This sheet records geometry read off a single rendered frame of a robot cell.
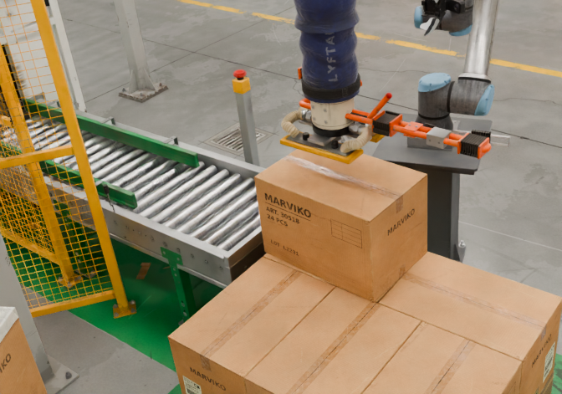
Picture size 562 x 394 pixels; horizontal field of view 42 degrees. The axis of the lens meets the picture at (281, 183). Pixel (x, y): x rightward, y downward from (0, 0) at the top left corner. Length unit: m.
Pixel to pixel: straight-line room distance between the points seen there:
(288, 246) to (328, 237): 0.27
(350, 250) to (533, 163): 2.33
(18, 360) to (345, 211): 1.27
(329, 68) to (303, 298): 0.95
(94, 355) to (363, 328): 1.51
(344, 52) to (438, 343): 1.13
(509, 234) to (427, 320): 1.50
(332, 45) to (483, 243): 1.90
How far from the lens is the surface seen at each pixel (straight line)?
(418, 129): 2.69
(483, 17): 3.50
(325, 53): 2.66
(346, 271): 2.95
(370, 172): 3.01
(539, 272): 4.04
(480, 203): 4.53
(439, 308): 2.94
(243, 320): 2.94
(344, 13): 2.63
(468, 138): 2.58
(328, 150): 2.79
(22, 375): 2.62
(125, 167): 4.15
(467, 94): 3.44
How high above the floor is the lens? 2.50
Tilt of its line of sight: 31 degrees down
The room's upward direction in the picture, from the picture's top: 7 degrees counter-clockwise
